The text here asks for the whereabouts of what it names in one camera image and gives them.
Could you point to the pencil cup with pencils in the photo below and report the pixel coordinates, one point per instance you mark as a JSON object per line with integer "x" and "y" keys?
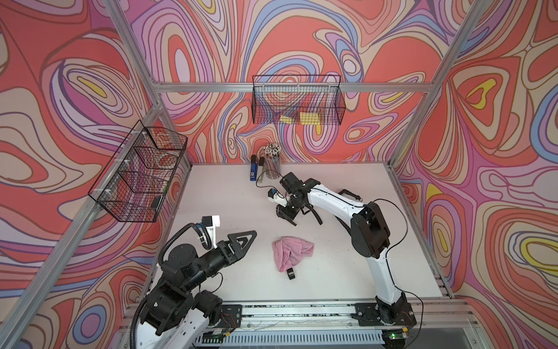
{"x": 272, "y": 153}

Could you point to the blue marker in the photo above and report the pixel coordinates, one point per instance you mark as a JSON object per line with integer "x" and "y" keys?
{"x": 254, "y": 168}

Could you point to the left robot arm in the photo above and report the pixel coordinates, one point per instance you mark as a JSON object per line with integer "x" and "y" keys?
{"x": 176, "y": 310}

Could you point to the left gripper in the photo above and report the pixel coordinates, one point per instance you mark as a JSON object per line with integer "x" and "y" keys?
{"x": 229, "y": 252}

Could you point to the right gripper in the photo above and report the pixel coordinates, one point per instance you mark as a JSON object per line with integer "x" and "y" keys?
{"x": 285, "y": 211}

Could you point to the pink microfibre cloth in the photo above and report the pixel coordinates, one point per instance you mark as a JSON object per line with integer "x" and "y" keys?
{"x": 290, "y": 251}

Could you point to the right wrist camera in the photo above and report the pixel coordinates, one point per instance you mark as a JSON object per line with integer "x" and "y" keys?
{"x": 277, "y": 197}

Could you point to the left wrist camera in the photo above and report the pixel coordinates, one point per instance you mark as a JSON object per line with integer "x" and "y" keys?
{"x": 209, "y": 231}

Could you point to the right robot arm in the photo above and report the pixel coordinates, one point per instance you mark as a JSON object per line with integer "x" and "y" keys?
{"x": 368, "y": 231}

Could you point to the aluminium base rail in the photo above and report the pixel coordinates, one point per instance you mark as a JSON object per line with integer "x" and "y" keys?
{"x": 259, "y": 316}

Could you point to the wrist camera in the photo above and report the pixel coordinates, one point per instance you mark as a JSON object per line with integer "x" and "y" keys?
{"x": 277, "y": 197}
{"x": 209, "y": 231}

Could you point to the left wall wire basket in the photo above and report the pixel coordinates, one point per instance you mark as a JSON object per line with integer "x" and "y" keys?
{"x": 134, "y": 185}

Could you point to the wall wire basket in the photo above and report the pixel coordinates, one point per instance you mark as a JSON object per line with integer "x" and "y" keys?
{"x": 134, "y": 185}
{"x": 289, "y": 94}

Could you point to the back wall wire basket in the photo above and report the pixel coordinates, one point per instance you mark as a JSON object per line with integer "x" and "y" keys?
{"x": 289, "y": 94}

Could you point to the yellow sponge in basket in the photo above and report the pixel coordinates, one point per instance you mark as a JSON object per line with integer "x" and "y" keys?
{"x": 309, "y": 118}

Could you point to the small yellow block in basket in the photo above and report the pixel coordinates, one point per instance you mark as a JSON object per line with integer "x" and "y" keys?
{"x": 286, "y": 120}

